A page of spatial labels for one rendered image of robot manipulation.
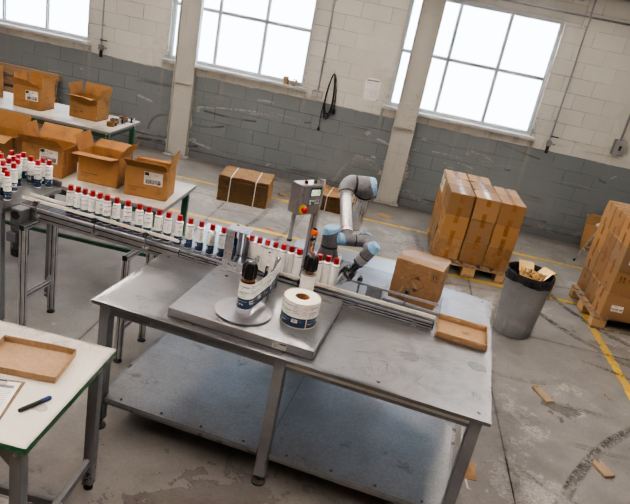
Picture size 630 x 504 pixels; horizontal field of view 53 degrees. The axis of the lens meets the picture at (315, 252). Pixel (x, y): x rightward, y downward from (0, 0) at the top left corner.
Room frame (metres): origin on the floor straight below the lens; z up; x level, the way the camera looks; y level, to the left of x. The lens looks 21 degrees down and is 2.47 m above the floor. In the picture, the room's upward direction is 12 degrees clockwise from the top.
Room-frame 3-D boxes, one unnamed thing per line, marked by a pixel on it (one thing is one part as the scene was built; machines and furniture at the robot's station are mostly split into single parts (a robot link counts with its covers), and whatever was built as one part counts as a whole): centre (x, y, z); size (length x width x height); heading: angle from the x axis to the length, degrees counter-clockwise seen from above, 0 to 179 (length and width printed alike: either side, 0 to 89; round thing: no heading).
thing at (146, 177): (4.91, 1.43, 0.97); 0.51 x 0.39 x 0.37; 1
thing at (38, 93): (7.02, 3.48, 0.97); 0.42 x 0.39 x 0.37; 173
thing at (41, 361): (2.30, 1.13, 0.82); 0.34 x 0.24 x 0.03; 91
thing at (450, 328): (3.37, -0.95, 0.85); 0.30 x 0.26 x 0.04; 79
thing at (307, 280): (3.27, 0.01, 1.03); 0.09 x 0.09 x 0.30
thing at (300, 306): (3.04, 0.02, 0.95); 0.20 x 0.20 x 0.14
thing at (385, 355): (3.44, -0.07, 0.82); 2.10 x 1.50 x 0.02; 79
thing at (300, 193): (3.66, 0.12, 1.38); 0.17 x 0.10 x 0.19; 134
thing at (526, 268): (5.42, -2.01, 0.50); 0.42 x 0.41 x 0.28; 86
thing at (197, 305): (3.14, 0.24, 0.86); 0.80 x 0.67 x 0.05; 79
